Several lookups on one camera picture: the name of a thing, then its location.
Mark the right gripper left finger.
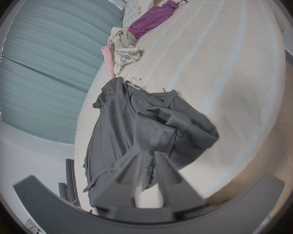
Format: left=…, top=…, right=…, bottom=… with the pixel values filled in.
left=95, top=153, right=147, bottom=209

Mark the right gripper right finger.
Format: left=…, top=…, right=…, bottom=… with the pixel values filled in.
left=153, top=151, right=208, bottom=208

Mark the black T-shirt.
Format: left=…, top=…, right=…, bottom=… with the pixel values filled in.
left=83, top=77, right=220, bottom=208

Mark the black chest of drawers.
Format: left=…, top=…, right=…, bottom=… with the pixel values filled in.
left=58, top=158, right=80, bottom=207

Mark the bed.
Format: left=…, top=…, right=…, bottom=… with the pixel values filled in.
left=73, top=0, right=293, bottom=217

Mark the blue-green curtain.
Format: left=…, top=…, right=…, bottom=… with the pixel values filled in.
left=0, top=0, right=127, bottom=146

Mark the pink garment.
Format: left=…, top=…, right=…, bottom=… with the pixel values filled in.
left=101, top=42, right=118, bottom=80

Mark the white printed garment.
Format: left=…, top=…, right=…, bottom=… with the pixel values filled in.
left=109, top=26, right=144, bottom=76

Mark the purple garment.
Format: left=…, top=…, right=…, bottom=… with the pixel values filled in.
left=128, top=0, right=189, bottom=39

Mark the white printed pillow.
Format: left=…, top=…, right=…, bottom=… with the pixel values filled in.
left=123, top=0, right=155, bottom=29

